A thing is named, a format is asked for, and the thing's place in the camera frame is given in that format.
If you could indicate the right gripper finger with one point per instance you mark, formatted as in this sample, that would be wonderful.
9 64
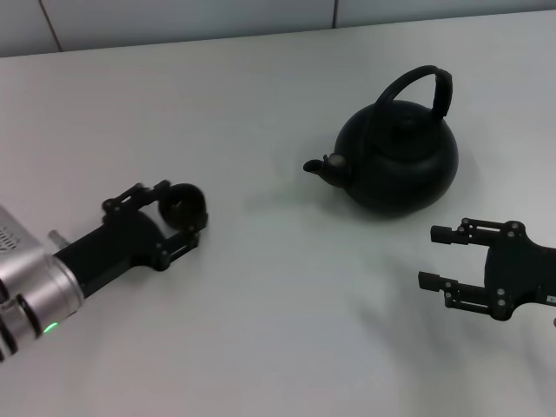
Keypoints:
443 234
430 281

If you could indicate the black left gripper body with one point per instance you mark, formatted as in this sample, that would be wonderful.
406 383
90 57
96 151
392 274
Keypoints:
117 243

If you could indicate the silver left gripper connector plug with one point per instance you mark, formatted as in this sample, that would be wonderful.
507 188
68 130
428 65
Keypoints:
56 238

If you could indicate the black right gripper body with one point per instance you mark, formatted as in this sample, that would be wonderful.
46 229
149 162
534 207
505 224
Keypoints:
525 273

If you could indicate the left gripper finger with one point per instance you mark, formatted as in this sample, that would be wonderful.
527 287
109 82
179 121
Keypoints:
130 197
178 244

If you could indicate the small black teacup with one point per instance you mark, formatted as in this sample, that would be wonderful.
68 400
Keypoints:
184 208

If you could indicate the black round teapot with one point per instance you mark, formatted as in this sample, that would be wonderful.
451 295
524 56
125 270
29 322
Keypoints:
404 174

